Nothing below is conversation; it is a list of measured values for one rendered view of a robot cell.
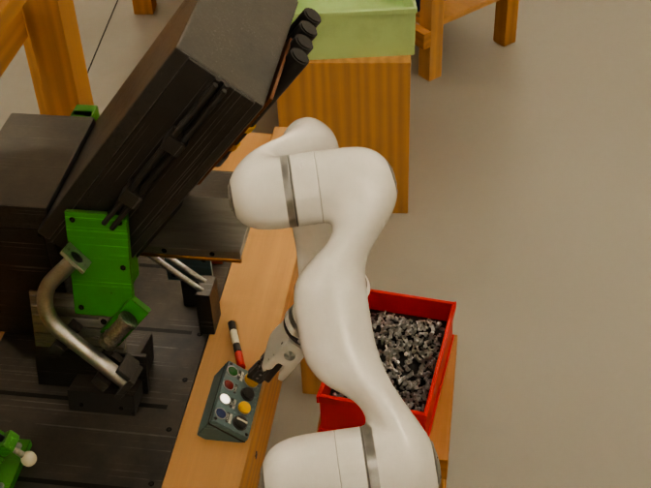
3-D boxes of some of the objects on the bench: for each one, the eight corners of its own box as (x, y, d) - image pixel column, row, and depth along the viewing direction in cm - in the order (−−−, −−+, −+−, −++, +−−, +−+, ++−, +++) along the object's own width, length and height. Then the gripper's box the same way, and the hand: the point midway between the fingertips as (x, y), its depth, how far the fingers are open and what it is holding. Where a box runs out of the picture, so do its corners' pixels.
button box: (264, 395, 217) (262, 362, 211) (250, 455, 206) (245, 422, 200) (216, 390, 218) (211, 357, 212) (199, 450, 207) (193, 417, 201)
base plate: (260, 179, 268) (259, 172, 266) (136, 577, 185) (134, 569, 184) (92, 168, 273) (90, 162, 272) (-101, 550, 191) (-105, 543, 189)
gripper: (294, 287, 204) (244, 340, 215) (280, 345, 193) (229, 398, 204) (328, 306, 206) (277, 358, 217) (316, 365, 195) (263, 416, 206)
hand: (259, 372), depth 210 cm, fingers closed
